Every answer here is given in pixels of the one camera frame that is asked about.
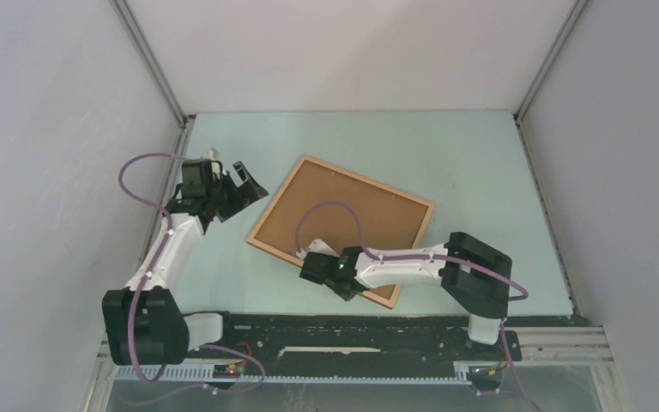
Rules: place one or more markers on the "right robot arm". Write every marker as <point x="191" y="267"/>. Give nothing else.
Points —
<point x="474" y="274"/>

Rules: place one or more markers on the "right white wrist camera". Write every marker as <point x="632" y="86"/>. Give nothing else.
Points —
<point x="317" y="249"/>

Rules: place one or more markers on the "grey slotted cable duct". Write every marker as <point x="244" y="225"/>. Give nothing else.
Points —
<point x="209" y="374"/>

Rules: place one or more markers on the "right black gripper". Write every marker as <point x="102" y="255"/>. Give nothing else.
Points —
<point x="345" y="295"/>

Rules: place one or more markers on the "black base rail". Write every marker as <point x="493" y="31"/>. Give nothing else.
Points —
<point x="362" y="346"/>

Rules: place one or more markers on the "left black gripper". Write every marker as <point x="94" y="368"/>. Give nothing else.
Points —
<point x="251" y="190"/>

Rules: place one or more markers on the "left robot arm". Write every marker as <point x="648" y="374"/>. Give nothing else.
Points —
<point x="144" y="325"/>

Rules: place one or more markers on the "wooden picture frame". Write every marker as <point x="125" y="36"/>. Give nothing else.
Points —
<point x="272" y="250"/>

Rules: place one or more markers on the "aluminium corner post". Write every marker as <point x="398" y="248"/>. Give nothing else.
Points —
<point x="553" y="54"/>
<point x="145" y="51"/>

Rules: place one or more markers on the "right aluminium corner post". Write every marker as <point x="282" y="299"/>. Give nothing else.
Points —
<point x="553" y="54"/>

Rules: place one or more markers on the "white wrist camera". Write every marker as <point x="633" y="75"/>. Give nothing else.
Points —
<point x="214" y="156"/>
<point x="317" y="249"/>

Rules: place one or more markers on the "left aluminium corner post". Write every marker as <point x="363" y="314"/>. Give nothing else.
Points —
<point x="145" y="51"/>

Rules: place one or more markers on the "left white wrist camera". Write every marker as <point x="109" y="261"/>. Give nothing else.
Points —
<point x="214" y="156"/>

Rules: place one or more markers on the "brown backing board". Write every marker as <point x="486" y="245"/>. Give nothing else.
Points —
<point x="358" y="210"/>

